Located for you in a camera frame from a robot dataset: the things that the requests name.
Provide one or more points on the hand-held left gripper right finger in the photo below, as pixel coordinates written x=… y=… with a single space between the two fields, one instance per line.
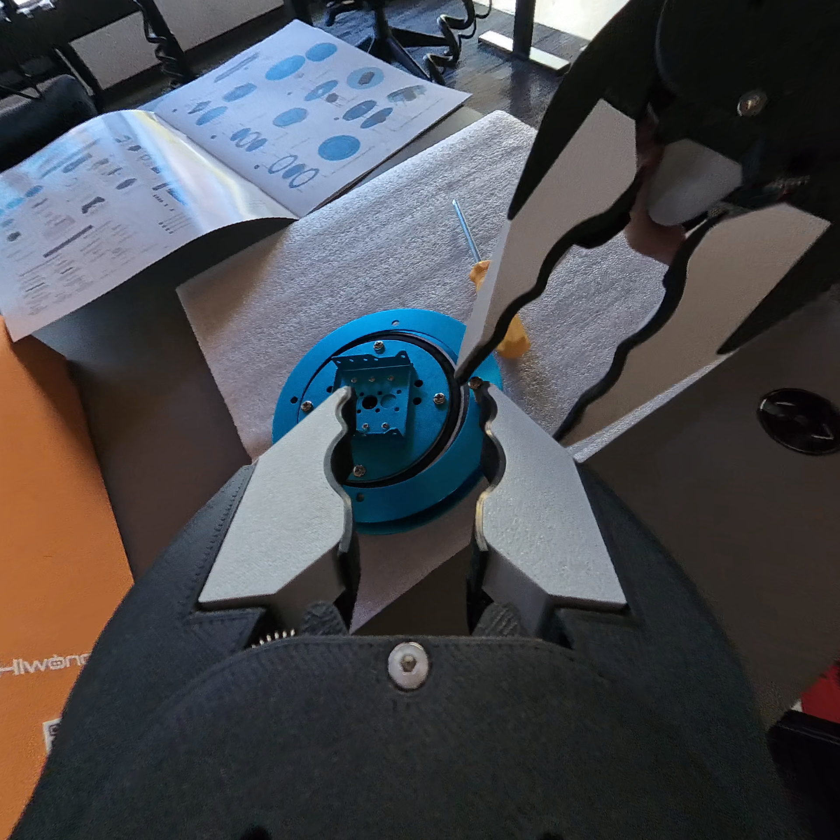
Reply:
x=551 y=525

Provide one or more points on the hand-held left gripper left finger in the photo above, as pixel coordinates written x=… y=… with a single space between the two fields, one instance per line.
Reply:
x=275 y=525

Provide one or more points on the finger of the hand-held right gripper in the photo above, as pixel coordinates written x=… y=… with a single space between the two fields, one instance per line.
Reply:
x=571 y=184
x=722 y=282

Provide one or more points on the blue round metal base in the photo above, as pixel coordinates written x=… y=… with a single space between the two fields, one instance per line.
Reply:
x=394 y=505

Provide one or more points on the wooden-edged standing desk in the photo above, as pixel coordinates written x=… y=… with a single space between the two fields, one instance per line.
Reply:
x=65 y=19
x=525 y=33

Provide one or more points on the black round desk grommet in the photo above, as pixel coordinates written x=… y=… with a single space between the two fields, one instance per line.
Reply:
x=797 y=423

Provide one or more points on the grey desk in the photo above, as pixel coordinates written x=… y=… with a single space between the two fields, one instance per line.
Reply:
x=722 y=525

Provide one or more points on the person's right hand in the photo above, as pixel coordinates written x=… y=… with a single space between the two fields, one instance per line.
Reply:
x=656 y=239

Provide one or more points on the white foam sheet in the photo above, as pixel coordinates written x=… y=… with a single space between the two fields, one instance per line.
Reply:
x=361 y=262

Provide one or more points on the orange kit box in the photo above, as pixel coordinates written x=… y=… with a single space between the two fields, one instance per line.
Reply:
x=52 y=492

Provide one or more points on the black saddle stool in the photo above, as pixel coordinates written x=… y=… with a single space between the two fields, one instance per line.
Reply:
x=39 y=118
x=384 y=26

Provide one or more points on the red black object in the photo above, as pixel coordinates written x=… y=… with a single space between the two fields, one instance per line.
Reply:
x=823 y=695

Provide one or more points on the open instruction booklet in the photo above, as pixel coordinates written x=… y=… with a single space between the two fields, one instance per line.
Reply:
x=131 y=197

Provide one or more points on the person's dark trousers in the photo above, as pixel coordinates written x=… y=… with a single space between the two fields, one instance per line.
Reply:
x=807 y=787

